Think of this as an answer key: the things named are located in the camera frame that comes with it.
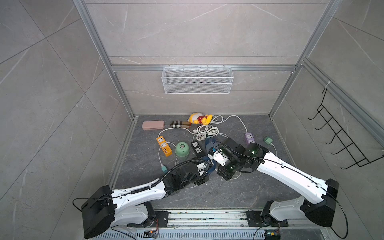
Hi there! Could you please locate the green usb charger cube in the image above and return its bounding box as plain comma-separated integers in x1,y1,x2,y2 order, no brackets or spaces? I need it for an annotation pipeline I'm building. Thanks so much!
264,137,273,145

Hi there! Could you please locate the blue meat grinder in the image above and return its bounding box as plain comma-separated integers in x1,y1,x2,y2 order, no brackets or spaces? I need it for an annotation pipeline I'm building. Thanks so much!
205,136,217,153
207,160,217,175

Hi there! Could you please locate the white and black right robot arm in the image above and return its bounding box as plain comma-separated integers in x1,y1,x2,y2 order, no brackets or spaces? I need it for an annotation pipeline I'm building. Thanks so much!
208,138,341,228

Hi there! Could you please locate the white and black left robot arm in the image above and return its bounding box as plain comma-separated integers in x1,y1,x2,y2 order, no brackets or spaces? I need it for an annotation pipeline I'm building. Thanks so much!
79,158,214,239

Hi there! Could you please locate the green meat grinder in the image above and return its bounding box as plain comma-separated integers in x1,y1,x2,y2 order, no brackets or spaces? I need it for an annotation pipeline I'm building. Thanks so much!
175,142,190,158

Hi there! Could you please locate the purple power strip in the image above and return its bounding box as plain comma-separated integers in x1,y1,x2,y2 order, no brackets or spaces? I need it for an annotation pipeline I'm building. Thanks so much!
245,133,255,145

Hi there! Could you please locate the black power strip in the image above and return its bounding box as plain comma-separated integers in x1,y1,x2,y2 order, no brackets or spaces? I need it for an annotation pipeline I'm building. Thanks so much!
191,141,207,159

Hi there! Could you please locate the teal charger plug left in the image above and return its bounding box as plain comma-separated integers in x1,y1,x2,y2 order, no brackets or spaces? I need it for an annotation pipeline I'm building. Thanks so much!
161,165,168,173

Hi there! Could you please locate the orange power strip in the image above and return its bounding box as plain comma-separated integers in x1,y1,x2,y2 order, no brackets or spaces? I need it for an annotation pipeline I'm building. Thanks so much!
156,136,172,157

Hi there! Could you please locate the brown plaid pouch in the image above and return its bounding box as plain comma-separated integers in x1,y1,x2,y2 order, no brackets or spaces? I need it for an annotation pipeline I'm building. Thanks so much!
170,121,192,129

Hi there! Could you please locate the yellow duck plush toy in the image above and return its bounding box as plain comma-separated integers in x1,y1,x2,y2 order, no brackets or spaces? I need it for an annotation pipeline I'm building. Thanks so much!
188,113,213,126

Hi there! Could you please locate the pink rectangular case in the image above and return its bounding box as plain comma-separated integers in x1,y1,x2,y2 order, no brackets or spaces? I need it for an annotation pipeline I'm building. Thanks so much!
142,121,165,131

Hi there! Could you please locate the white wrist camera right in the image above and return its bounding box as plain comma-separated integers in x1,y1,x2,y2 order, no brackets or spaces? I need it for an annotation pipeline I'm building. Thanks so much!
208,148,230,166

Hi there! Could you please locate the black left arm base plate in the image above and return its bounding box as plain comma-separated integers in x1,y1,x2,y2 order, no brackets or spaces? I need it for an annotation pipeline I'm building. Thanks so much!
127,210,169,228

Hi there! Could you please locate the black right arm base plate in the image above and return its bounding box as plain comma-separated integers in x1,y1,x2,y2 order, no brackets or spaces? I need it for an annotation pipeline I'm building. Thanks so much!
245,210,289,227

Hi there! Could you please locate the white wire mesh basket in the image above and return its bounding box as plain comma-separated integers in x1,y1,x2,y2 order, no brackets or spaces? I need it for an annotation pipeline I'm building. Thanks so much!
162,67,234,95

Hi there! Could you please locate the black wire hook rack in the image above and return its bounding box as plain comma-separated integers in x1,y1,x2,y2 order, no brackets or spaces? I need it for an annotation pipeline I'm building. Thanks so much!
308,88,384,170

